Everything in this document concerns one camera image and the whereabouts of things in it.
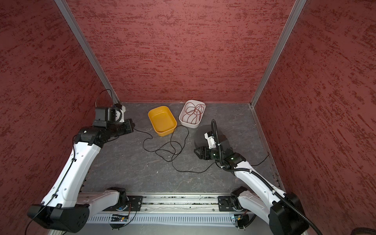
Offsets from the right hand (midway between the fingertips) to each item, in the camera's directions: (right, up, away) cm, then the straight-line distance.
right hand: (197, 154), depth 80 cm
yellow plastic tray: (-25, +18, +27) cm, 41 cm away
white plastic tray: (-10, +24, +29) cm, 39 cm away
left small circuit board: (-41, -31, -7) cm, 52 cm away
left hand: (-33, +15, -6) cm, 37 cm away
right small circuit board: (+21, -30, -10) cm, 39 cm away
